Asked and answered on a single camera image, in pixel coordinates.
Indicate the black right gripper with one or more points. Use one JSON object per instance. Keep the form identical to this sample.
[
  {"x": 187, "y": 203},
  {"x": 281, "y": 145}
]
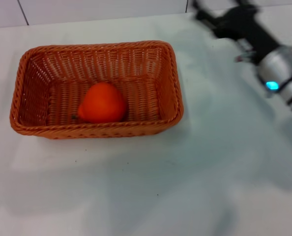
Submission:
[{"x": 246, "y": 29}]

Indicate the orange woven plastic basket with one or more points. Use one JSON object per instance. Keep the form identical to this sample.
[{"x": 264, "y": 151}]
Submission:
[{"x": 141, "y": 98}]

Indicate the orange toy fruit with stem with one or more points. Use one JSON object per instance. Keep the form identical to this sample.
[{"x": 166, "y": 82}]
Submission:
[{"x": 104, "y": 103}]

